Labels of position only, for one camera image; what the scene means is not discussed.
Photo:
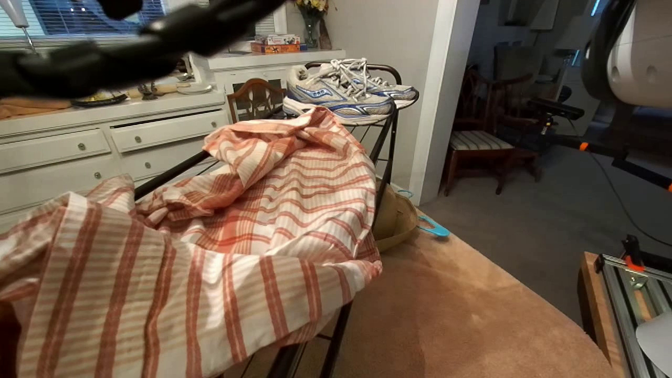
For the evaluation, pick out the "brown carved wooden chair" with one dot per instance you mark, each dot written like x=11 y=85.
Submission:
x=256 y=98

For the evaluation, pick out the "orange box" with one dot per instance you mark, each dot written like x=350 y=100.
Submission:
x=275 y=45

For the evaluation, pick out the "aluminium rail frame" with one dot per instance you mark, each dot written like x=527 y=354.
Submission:
x=620 y=300

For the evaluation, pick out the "dark chair with striped seat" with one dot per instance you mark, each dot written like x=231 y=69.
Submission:
x=483 y=139

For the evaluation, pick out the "brown crumpled cloth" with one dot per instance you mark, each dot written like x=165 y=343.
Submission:
x=29 y=106

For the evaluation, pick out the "black dish with fruit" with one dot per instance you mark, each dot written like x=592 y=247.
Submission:
x=98 y=101

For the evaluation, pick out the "black metal shoe rack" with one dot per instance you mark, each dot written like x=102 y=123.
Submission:
x=172 y=174

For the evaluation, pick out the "tan suede tablecloth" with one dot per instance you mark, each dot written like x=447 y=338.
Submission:
x=476 y=321

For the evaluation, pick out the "wooden workbench top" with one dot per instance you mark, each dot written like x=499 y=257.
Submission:
x=592 y=300

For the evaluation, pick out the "orange black clamp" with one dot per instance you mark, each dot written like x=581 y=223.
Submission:
x=632 y=252

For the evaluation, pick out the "white drawer dresser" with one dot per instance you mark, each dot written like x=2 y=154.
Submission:
x=160 y=132

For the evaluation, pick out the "black stereo camera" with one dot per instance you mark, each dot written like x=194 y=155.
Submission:
x=560 y=108

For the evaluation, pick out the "flower vase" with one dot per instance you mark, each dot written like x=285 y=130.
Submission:
x=311 y=28

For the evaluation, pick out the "red white plaid towel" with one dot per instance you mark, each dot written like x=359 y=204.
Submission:
x=210 y=294

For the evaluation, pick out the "white counter shelf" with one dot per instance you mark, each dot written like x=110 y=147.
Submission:
x=280 y=61

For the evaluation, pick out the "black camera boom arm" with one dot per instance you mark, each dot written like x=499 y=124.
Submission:
x=631 y=165

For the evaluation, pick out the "dark metal figurine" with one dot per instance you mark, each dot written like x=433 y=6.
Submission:
x=148 y=91

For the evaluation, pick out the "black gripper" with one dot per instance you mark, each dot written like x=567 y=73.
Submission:
x=210 y=23

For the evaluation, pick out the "white blue running sneaker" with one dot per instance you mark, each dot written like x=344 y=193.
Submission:
x=329 y=94
x=391 y=88

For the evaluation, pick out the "window with white frame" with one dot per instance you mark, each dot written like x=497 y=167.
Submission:
x=63 y=14

